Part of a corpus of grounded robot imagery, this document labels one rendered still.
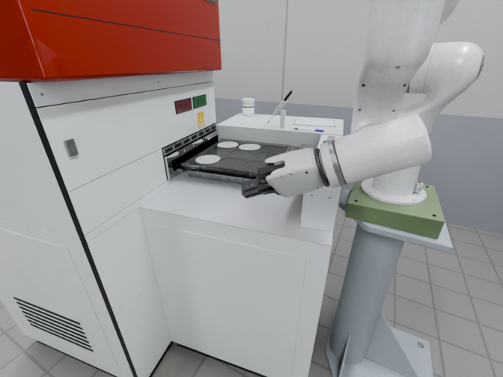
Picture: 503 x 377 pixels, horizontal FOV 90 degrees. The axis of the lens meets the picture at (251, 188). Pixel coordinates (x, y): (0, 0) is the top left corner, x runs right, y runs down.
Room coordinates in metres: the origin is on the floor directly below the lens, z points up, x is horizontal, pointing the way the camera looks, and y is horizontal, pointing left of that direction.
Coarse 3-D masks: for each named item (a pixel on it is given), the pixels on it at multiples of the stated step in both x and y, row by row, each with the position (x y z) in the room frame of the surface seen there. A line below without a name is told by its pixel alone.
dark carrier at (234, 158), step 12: (216, 144) 1.16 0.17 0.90; (240, 144) 1.17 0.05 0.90; (264, 144) 1.16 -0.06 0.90; (228, 156) 1.00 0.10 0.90; (240, 156) 1.00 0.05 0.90; (252, 156) 1.00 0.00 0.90; (264, 156) 1.00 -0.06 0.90; (228, 168) 0.86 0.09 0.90; (240, 168) 0.86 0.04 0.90; (252, 168) 0.87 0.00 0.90
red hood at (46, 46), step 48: (0, 0) 0.53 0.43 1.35; (48, 0) 0.57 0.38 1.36; (96, 0) 0.68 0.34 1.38; (144, 0) 0.83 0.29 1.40; (192, 0) 1.08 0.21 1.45; (0, 48) 0.54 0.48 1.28; (48, 48) 0.54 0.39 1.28; (96, 48) 0.65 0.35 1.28; (144, 48) 0.80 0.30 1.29; (192, 48) 1.05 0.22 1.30
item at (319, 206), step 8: (320, 136) 1.10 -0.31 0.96; (328, 136) 1.10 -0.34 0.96; (336, 136) 1.09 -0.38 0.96; (312, 192) 0.60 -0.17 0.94; (320, 192) 0.59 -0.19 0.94; (328, 192) 0.59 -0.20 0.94; (336, 192) 0.58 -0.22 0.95; (304, 200) 0.61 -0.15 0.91; (312, 200) 0.60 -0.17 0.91; (320, 200) 0.59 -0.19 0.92; (328, 200) 0.59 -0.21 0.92; (336, 200) 0.58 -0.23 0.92; (304, 208) 0.61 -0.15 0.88; (312, 208) 0.60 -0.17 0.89; (320, 208) 0.59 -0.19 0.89; (328, 208) 0.59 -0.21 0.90; (336, 208) 0.58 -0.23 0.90; (304, 216) 0.61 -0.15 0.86; (312, 216) 0.60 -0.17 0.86; (320, 216) 0.59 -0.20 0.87; (328, 216) 0.59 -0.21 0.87; (304, 224) 0.61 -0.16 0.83; (312, 224) 0.60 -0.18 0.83; (320, 224) 0.59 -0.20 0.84; (328, 224) 0.58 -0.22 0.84
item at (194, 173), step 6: (192, 174) 0.96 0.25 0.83; (198, 174) 0.95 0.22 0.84; (204, 174) 0.94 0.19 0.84; (210, 174) 0.94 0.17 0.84; (216, 174) 0.93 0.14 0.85; (222, 174) 0.92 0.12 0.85; (228, 174) 0.92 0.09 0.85; (234, 174) 0.92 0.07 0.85; (216, 180) 0.93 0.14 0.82; (222, 180) 0.92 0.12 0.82; (228, 180) 0.91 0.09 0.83; (234, 180) 0.90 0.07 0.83; (240, 180) 0.89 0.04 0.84; (246, 180) 0.89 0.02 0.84
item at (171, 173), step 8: (208, 136) 1.19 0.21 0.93; (216, 136) 1.29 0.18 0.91; (192, 144) 1.05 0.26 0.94; (176, 152) 0.93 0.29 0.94; (184, 152) 0.99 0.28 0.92; (168, 160) 0.88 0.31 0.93; (168, 168) 0.88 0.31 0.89; (176, 168) 0.93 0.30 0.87; (184, 168) 0.97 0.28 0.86; (168, 176) 0.88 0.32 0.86; (176, 176) 0.91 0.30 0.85
